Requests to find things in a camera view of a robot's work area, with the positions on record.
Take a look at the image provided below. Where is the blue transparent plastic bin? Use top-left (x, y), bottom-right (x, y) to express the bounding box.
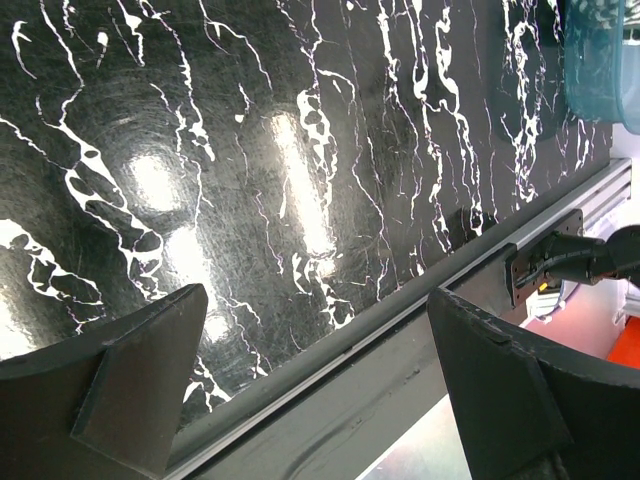
top-left (564, 1), bottom-right (639, 135)

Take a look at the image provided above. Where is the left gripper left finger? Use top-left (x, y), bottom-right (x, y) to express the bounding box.
top-left (1, 284), bottom-right (208, 479)

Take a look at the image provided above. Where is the black marbled table mat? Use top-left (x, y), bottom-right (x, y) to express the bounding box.
top-left (1, 1), bottom-right (612, 423)

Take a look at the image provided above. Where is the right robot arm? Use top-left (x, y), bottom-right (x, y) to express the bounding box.
top-left (509, 225), bottom-right (639, 300)

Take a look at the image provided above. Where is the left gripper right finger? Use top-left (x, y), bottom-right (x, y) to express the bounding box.
top-left (427, 289), bottom-right (639, 479)

